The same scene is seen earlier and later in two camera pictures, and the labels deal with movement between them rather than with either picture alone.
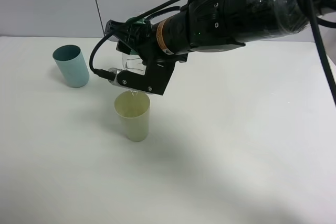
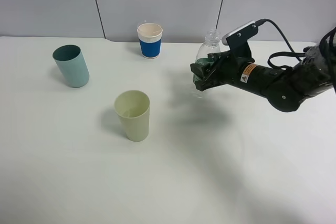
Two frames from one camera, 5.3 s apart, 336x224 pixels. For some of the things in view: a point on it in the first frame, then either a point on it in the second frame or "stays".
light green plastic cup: (133, 107) stays
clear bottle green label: (132, 62) to (211, 44)
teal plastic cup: (71, 62) stays
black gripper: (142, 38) to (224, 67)
